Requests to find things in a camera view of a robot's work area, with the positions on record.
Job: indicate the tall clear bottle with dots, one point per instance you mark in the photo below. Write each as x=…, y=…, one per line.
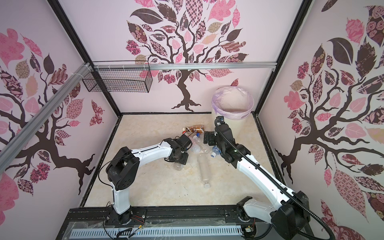
x=204, y=170

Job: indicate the white bottle red cap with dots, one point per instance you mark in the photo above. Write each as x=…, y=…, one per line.
x=195, y=148

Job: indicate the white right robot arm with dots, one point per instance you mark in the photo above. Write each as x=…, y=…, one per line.
x=286, y=211

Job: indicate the black wire basket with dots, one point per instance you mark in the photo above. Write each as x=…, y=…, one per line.
x=119, y=77

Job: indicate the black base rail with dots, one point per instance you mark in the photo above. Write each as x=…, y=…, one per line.
x=139, y=215

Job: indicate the clear bottle blue label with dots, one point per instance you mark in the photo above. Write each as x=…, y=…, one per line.
x=215, y=152

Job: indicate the small clear bottle green label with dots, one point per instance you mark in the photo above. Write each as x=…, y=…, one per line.
x=178, y=166

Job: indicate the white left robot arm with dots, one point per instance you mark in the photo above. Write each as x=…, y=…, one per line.
x=122, y=170

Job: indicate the white slotted cable duct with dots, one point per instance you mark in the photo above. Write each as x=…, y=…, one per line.
x=158, y=232

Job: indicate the black corner frame post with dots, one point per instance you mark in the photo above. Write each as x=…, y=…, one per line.
x=68, y=27

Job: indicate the aluminium rail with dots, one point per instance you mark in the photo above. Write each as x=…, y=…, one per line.
x=196, y=66
x=12, y=149

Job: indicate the aluminium rail left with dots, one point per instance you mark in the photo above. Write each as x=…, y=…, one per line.
x=12, y=149

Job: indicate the black right corner post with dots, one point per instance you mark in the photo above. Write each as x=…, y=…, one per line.
x=297, y=23

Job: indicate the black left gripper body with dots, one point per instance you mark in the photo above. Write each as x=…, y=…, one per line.
x=181, y=158

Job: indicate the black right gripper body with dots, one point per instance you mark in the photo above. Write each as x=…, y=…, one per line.
x=213, y=139

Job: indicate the white bin purple bag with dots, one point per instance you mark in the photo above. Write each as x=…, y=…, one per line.
x=234, y=104

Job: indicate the aluminium rail back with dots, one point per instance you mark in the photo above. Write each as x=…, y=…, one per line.
x=196, y=66

